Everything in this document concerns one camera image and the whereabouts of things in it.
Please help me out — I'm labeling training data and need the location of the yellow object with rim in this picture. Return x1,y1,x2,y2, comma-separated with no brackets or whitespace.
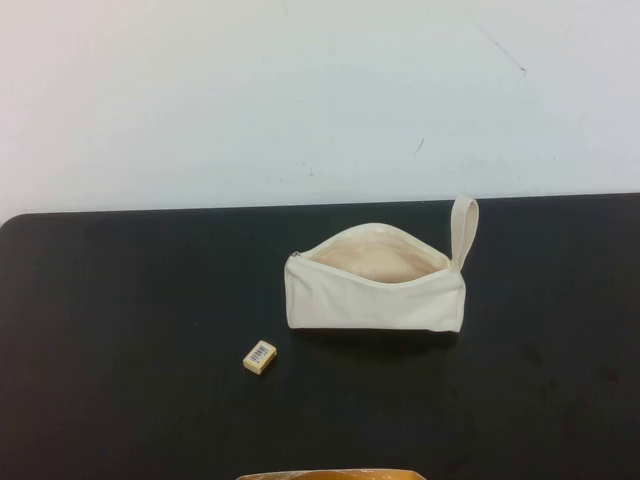
235,468,424,480

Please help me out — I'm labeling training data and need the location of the small cream eraser with barcode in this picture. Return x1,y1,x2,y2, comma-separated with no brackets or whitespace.
242,339,278,374

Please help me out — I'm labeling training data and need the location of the cream canvas pencil case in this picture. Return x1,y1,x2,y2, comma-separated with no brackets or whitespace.
283,196,480,333

